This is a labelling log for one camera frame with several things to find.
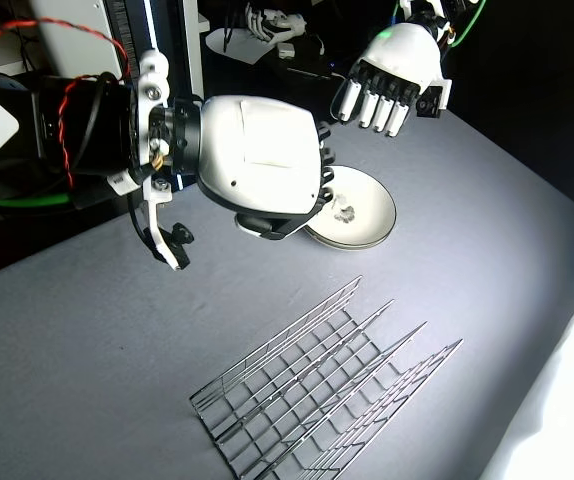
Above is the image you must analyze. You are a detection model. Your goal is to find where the spare white robot hand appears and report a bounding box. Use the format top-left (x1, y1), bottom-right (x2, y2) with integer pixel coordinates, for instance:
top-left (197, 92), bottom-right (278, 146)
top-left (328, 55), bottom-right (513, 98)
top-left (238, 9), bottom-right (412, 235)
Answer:
top-left (244, 2), bottom-right (308, 44)

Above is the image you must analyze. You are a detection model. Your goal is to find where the white paper sheet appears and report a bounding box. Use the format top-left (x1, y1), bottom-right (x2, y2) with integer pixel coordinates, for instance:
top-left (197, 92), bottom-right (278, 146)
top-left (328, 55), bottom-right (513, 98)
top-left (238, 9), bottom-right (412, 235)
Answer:
top-left (205, 27), bottom-right (288, 65)

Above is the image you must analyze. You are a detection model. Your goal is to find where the grey table cloth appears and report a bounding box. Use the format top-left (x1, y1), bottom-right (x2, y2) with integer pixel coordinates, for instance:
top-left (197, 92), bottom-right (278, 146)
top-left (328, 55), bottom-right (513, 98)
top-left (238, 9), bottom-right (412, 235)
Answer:
top-left (0, 107), bottom-right (574, 480)

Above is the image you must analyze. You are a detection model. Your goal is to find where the red and black twisted cable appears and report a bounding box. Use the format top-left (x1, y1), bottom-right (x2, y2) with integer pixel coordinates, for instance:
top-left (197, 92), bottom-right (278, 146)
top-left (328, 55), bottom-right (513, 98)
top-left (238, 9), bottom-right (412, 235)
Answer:
top-left (0, 17), bottom-right (133, 189)

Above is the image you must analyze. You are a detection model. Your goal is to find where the metal wire dish rack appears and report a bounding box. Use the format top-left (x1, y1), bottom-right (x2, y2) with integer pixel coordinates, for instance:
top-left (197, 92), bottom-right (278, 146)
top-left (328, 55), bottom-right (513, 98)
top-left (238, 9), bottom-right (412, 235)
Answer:
top-left (189, 275), bottom-right (464, 480)

